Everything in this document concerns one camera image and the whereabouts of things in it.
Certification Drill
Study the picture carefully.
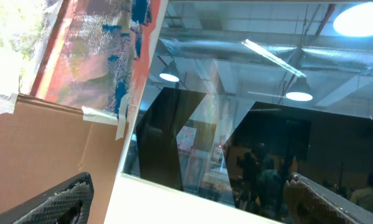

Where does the black glass panel right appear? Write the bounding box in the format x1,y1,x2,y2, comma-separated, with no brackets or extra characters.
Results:
224,102,373,222

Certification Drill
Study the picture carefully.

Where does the silver ventilation duct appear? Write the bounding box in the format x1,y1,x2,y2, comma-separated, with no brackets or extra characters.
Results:
159,28,373,77

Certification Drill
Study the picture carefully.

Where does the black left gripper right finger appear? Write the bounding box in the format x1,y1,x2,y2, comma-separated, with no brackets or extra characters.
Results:
283,173,373,224

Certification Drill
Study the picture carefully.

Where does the hanging ceiling lamp left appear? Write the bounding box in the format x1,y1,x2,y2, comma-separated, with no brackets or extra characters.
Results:
159,60,179,82

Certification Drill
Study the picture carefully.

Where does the painted canvas board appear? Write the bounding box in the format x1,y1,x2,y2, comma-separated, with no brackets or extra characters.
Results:
30,0,168,116

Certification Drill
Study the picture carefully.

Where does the hanging ceiling lamp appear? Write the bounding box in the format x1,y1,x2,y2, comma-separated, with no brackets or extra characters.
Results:
159,60,179,82
285,77,313,101

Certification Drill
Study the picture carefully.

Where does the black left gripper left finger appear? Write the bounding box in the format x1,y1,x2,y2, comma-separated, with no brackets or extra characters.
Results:
0,172,94,224

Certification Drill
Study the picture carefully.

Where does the hanging ceiling lamp right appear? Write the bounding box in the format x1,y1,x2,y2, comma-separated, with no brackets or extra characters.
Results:
285,77,313,101

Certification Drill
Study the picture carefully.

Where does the bright round ceiling light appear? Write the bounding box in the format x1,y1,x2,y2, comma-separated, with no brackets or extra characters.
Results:
333,2,373,37

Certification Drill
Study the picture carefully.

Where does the brown cardboard sheet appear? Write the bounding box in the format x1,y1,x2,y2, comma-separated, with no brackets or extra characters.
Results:
0,95,124,223

